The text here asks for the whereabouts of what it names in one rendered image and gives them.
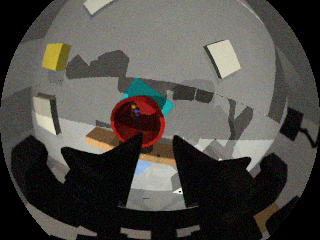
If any yellow block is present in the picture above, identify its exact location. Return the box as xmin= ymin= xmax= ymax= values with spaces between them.
xmin=41 ymin=43 xmax=71 ymax=71

